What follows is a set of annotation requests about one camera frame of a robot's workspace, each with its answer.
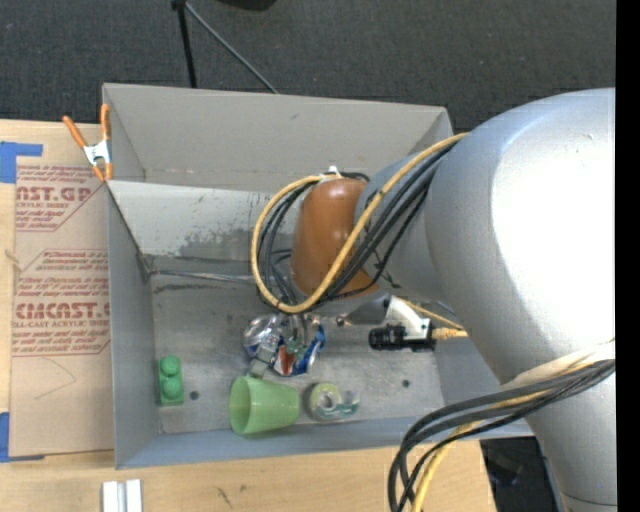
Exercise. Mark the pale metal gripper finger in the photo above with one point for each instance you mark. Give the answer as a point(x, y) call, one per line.
point(265, 348)

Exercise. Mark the pale green plastic cup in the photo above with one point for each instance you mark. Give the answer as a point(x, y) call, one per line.
point(265, 405)

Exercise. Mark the grey metal bin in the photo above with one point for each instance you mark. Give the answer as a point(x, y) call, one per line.
point(210, 320)

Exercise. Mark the green clear tape dispenser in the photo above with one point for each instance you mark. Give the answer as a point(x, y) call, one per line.
point(334, 401)

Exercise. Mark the green toy block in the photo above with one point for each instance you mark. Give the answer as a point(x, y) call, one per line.
point(171, 381)

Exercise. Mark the brown cardboard board red print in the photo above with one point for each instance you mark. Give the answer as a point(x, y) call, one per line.
point(60, 300)

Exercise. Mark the black cylinder on white bracket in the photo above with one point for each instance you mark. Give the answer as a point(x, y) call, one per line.
point(395, 337)

